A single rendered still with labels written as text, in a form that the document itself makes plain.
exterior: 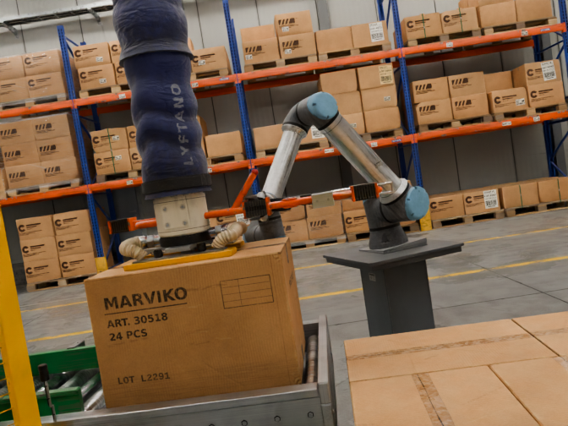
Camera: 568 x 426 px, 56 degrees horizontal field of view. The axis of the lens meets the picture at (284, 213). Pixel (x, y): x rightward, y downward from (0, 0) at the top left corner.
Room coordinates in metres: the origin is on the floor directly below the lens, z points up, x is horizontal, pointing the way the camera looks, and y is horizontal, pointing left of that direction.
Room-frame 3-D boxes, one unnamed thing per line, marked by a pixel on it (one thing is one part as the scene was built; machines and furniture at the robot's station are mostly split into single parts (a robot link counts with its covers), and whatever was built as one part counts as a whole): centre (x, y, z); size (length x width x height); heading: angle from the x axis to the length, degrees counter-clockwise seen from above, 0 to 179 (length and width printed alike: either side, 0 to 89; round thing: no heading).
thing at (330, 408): (1.73, -0.06, 0.47); 0.70 x 0.03 x 0.15; 175
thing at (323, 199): (1.73, -0.13, 1.07); 0.07 x 0.07 x 0.04; 86
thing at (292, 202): (1.87, 0.13, 1.08); 0.93 x 0.30 x 0.04; 86
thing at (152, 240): (1.76, 0.33, 1.01); 0.34 x 0.25 x 0.06; 86
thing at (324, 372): (1.73, -0.06, 0.58); 0.70 x 0.03 x 0.06; 175
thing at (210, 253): (1.67, 0.34, 0.97); 0.34 x 0.10 x 0.05; 86
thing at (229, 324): (1.76, 0.31, 0.75); 0.60 x 0.40 x 0.40; 85
